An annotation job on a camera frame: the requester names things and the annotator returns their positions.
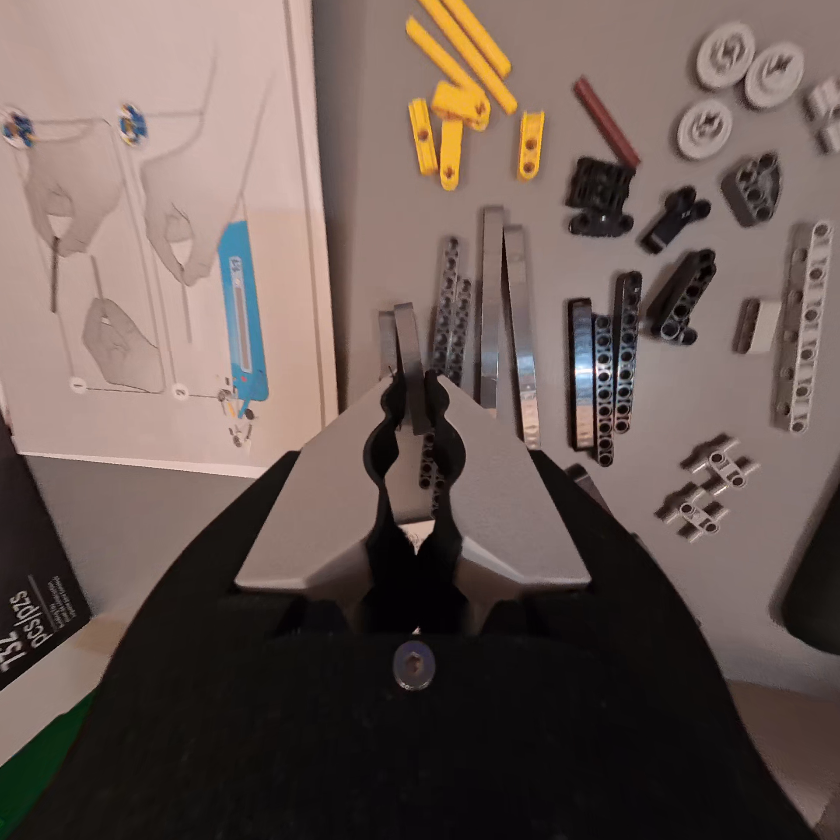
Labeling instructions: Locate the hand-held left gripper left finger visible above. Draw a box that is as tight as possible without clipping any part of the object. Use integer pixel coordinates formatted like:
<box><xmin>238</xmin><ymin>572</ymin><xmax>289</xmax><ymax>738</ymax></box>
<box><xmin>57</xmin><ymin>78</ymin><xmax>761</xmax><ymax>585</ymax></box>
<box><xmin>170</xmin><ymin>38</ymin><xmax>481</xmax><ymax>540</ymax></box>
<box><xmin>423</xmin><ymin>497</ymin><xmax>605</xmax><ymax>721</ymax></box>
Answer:
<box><xmin>234</xmin><ymin>375</ymin><xmax>408</xmax><ymax>614</ymax></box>

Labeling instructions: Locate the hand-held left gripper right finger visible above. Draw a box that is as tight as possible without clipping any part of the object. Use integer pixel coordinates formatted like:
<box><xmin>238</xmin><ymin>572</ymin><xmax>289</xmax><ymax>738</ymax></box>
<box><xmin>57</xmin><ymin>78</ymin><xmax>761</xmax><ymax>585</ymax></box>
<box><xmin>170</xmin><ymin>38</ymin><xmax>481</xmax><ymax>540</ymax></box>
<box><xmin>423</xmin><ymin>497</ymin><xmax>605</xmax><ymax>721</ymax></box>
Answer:
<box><xmin>425</xmin><ymin>371</ymin><xmax>593</xmax><ymax>614</ymax></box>

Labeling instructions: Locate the dark grey lego beam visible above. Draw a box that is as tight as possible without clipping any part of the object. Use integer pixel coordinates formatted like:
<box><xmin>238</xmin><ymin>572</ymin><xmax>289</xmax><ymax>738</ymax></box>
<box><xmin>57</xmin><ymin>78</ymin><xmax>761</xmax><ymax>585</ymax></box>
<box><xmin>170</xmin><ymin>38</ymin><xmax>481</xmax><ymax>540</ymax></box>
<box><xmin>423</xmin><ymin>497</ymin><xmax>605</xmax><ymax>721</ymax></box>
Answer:
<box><xmin>392</xmin><ymin>302</ymin><xmax>432</xmax><ymax>437</ymax></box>

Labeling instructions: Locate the row of dark grey lego beams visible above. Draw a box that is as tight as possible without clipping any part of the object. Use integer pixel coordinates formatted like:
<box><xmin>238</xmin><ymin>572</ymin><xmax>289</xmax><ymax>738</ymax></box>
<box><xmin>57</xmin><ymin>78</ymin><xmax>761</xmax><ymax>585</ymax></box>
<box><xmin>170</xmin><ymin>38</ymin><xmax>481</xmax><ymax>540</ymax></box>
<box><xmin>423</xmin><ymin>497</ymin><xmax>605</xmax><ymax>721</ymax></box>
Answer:
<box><xmin>378</xmin><ymin>236</ymin><xmax>475</xmax><ymax>514</ymax></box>

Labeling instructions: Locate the black angled lego beam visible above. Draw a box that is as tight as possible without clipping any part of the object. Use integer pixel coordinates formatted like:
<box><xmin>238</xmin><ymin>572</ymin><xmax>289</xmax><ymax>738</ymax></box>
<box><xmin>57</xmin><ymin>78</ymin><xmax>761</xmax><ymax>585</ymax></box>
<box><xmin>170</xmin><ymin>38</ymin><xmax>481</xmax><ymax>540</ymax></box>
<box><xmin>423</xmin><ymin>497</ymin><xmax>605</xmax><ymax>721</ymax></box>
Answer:
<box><xmin>656</xmin><ymin>269</ymin><xmax>718</xmax><ymax>347</ymax></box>
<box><xmin>646</xmin><ymin>249</ymin><xmax>716</xmax><ymax>332</ymax></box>

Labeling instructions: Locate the printed white paper bag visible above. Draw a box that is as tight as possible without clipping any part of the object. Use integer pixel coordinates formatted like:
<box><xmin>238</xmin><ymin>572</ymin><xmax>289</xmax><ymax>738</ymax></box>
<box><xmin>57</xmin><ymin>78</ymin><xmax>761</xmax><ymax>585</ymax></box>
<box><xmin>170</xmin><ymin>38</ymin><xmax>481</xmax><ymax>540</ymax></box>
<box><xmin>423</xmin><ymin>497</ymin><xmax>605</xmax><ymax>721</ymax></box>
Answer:
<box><xmin>0</xmin><ymin>521</ymin><xmax>431</xmax><ymax>726</ymax></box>

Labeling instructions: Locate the black thin lego liftarm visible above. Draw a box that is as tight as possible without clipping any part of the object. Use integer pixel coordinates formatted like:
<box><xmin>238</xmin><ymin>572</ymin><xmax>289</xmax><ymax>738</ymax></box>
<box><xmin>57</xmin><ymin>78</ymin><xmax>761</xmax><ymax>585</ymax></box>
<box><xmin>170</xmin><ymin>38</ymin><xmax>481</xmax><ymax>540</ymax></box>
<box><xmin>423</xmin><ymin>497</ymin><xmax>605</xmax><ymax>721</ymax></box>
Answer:
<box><xmin>568</xmin><ymin>209</ymin><xmax>636</xmax><ymax>237</ymax></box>

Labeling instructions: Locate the yellow thin lego liftarm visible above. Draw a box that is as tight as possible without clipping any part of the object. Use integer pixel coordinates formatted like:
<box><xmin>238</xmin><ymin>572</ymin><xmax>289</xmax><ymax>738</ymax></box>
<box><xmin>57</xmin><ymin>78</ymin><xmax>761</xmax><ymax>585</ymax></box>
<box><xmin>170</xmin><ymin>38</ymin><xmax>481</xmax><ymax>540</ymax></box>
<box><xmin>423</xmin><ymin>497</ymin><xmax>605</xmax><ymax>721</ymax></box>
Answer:
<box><xmin>517</xmin><ymin>110</ymin><xmax>547</xmax><ymax>182</ymax></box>

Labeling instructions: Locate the black lego set box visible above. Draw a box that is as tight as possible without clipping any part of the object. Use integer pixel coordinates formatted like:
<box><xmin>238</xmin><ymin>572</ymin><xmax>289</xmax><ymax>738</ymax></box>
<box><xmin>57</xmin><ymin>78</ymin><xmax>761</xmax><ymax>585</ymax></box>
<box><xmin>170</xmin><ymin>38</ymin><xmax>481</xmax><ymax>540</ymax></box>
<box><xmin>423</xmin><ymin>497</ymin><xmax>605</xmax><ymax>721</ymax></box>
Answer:
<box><xmin>0</xmin><ymin>407</ymin><xmax>93</xmax><ymax>693</ymax></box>

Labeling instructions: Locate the small white lego brick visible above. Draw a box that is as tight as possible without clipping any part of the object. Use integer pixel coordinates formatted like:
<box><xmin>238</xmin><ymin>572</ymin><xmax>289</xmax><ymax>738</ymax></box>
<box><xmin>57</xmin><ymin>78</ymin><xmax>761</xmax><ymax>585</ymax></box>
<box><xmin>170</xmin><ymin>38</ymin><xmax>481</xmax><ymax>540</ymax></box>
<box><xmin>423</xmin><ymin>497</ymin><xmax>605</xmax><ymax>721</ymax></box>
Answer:
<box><xmin>734</xmin><ymin>298</ymin><xmax>784</xmax><ymax>355</ymax></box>

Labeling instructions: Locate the medium light grey lego beam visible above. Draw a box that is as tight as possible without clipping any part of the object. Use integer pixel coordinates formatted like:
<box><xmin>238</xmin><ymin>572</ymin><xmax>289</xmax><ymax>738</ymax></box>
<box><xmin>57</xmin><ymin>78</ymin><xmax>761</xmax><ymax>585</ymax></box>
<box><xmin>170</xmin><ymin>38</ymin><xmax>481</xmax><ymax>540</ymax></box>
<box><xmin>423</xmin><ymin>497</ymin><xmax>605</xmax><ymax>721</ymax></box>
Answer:
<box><xmin>773</xmin><ymin>244</ymin><xmax>815</xmax><ymax>421</ymax></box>

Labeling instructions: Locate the black lego pin connector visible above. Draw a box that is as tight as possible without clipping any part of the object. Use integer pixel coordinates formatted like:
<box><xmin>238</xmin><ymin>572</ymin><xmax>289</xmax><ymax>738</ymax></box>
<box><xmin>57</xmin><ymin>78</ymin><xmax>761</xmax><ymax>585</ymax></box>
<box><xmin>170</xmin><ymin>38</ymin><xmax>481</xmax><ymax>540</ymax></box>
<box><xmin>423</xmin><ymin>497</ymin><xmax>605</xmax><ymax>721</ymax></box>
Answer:
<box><xmin>640</xmin><ymin>187</ymin><xmax>713</xmax><ymax>256</ymax></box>

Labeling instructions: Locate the black square lego connector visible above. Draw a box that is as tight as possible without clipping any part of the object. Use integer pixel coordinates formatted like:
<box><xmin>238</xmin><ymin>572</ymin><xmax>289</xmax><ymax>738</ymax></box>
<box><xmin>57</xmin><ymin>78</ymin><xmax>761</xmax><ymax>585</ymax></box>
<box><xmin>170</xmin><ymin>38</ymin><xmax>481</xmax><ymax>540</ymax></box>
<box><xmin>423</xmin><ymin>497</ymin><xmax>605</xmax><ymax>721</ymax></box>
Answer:
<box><xmin>566</xmin><ymin>156</ymin><xmax>637</xmax><ymax>214</ymax></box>

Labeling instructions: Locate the lego instruction booklet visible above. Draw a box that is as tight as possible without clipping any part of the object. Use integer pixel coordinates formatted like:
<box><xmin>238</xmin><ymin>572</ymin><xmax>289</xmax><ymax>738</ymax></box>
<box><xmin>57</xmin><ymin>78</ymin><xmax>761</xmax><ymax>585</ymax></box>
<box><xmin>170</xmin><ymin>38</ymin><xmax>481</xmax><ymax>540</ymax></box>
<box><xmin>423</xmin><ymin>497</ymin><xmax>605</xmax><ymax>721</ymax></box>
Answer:
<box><xmin>0</xmin><ymin>0</ymin><xmax>339</xmax><ymax>479</ymax></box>

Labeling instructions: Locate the long light grey lego beam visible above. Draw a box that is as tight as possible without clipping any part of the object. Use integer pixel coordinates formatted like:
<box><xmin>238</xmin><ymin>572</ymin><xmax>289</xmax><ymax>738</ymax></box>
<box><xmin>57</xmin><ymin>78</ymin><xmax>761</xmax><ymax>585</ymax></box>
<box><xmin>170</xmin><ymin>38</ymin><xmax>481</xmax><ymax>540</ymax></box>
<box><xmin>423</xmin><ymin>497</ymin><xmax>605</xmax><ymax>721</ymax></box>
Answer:
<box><xmin>787</xmin><ymin>222</ymin><xmax>836</xmax><ymax>435</ymax></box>

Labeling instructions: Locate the yellow lego connector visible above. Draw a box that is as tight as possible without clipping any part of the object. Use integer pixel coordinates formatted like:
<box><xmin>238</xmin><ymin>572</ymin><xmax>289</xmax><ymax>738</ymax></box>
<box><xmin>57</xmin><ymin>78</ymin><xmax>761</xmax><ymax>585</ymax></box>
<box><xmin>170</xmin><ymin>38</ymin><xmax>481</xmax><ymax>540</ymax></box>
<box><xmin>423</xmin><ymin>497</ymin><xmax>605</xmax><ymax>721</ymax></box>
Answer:
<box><xmin>440</xmin><ymin>118</ymin><xmax>465</xmax><ymax>193</ymax></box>
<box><xmin>432</xmin><ymin>80</ymin><xmax>492</xmax><ymax>131</ymax></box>
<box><xmin>408</xmin><ymin>98</ymin><xmax>439</xmax><ymax>177</ymax></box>

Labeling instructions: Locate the dark red lego axle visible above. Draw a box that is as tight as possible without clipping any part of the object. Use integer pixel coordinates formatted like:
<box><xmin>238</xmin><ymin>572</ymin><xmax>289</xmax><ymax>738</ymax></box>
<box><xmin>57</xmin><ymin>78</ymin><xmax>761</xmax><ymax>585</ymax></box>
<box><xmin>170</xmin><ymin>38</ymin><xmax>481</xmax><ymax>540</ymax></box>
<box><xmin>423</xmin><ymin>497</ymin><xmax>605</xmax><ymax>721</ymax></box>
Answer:
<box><xmin>573</xmin><ymin>75</ymin><xmax>642</xmax><ymax>168</ymax></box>

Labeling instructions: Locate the dark grey lego piece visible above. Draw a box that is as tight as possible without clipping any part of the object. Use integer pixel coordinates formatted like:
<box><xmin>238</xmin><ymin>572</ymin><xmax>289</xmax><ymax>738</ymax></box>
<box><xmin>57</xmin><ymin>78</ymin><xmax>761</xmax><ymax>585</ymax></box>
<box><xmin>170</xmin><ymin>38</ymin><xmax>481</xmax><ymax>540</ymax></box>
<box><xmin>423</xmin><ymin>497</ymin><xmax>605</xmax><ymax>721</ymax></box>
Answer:
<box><xmin>721</xmin><ymin>153</ymin><xmax>785</xmax><ymax>228</ymax></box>

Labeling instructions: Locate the long yellow lego axle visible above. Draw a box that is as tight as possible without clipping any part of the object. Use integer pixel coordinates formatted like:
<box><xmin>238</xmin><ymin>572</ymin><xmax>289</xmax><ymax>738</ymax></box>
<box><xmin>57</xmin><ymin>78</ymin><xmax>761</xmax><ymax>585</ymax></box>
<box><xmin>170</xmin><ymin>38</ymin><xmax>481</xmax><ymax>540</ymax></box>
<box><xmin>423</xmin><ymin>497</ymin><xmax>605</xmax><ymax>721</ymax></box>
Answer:
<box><xmin>419</xmin><ymin>0</ymin><xmax>519</xmax><ymax>116</ymax></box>

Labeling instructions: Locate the light grey star lego piece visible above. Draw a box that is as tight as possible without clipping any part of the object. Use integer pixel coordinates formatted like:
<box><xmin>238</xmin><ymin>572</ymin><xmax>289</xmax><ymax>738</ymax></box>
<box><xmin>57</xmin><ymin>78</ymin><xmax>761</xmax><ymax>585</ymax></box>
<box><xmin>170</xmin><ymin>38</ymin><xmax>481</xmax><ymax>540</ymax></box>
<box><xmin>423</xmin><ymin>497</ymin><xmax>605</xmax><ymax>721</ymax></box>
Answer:
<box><xmin>806</xmin><ymin>77</ymin><xmax>840</xmax><ymax>155</ymax></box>

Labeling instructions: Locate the held dark grey beam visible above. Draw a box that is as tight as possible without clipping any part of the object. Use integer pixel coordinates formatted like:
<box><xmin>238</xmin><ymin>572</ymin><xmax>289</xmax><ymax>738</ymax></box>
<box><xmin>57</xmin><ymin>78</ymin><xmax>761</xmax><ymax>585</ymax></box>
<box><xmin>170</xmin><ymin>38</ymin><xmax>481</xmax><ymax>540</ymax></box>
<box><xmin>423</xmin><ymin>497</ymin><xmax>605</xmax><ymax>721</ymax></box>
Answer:
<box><xmin>500</xmin><ymin>225</ymin><xmax>543</xmax><ymax>452</ymax></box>

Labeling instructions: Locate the green plastic bin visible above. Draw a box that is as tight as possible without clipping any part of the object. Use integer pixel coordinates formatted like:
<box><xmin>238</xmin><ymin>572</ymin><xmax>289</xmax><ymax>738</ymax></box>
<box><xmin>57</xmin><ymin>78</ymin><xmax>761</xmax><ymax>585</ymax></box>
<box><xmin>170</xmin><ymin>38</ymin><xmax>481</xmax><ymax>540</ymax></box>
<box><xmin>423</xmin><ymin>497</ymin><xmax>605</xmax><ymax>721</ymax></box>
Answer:
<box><xmin>0</xmin><ymin>689</ymin><xmax>98</xmax><ymax>772</ymax></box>

